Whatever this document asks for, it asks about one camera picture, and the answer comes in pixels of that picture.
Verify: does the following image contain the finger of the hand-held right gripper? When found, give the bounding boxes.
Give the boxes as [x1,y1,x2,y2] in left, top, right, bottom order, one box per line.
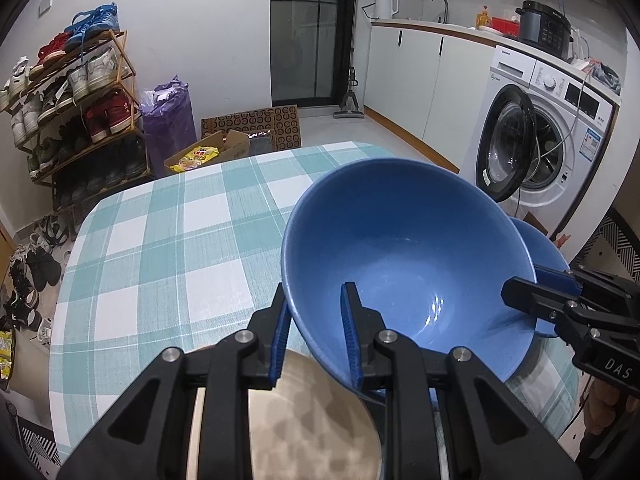
[532,264,638,311]
[501,276,608,346]

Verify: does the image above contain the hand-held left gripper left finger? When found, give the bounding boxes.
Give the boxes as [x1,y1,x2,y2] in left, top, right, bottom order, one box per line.
[59,282,293,480]

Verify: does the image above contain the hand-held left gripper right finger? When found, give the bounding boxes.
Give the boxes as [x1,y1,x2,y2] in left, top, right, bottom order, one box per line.
[340,281,583,480]

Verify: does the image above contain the blue bowl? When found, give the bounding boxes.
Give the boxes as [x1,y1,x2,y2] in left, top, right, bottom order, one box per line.
[509,216,572,338]
[281,158,540,397]

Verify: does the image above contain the beige round plate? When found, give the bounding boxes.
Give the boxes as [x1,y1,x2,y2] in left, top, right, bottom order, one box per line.
[186,349,385,480]

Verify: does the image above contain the person's right hand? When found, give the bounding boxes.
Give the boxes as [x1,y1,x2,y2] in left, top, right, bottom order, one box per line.
[585,380,631,436]

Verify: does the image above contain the black white patterned rug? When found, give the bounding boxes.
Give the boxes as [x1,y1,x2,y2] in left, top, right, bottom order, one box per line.
[10,420,61,480]
[582,212,640,286]

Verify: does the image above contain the white washing machine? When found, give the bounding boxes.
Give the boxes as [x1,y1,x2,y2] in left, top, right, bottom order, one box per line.
[460,45,621,241]

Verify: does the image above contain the dark grey foil sheet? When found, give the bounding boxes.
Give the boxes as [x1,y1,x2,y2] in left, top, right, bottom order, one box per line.
[247,130,277,157]

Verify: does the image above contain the open cardboard box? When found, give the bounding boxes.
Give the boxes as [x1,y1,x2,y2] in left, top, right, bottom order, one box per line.
[164,129,251,176]

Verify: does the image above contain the yellow snack packet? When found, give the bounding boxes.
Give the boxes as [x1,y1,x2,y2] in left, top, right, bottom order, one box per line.
[170,146,221,173]

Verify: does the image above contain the pile of cloth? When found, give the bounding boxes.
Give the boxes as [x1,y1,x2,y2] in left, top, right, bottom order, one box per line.
[580,57,623,96]

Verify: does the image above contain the grey stick vacuum cleaner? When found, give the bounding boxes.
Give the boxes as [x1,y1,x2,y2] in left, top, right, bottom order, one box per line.
[332,0,365,120]

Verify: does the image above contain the white container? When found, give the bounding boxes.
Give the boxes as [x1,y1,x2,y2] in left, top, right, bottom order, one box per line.
[570,27,590,63]

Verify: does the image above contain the purple plastic bag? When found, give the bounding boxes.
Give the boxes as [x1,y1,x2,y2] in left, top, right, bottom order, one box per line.
[140,76,197,173]

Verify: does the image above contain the white kitchen cabinet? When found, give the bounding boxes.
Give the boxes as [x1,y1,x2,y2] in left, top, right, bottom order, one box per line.
[364,17,496,171]

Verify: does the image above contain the black pressure cooker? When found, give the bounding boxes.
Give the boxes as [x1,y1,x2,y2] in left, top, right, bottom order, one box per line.
[515,0,575,61]

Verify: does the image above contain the pile of dark shoes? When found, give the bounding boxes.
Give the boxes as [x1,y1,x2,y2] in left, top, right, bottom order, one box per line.
[0,212,76,351]

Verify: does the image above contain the waste bin with yellow wrappers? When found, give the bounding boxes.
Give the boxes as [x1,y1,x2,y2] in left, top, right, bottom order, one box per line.
[0,327,18,393]

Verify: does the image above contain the wooden shoe rack with shoes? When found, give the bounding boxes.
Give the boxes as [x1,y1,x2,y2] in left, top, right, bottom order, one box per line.
[0,2,151,211]

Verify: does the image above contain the black-framed glass door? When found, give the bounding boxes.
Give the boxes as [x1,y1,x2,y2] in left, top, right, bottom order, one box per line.
[270,0,357,108]

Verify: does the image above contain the brown ring-patterned mat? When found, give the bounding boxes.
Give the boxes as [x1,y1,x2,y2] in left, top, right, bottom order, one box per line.
[201,105,301,153]

